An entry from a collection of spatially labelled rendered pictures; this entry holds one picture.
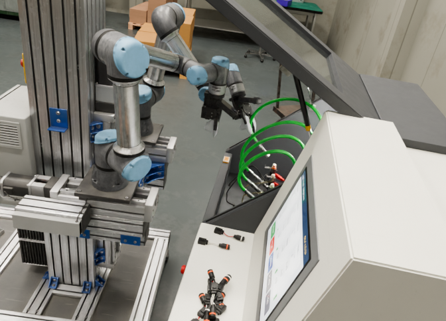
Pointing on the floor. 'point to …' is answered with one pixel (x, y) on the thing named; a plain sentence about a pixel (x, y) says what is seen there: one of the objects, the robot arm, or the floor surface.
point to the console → (364, 230)
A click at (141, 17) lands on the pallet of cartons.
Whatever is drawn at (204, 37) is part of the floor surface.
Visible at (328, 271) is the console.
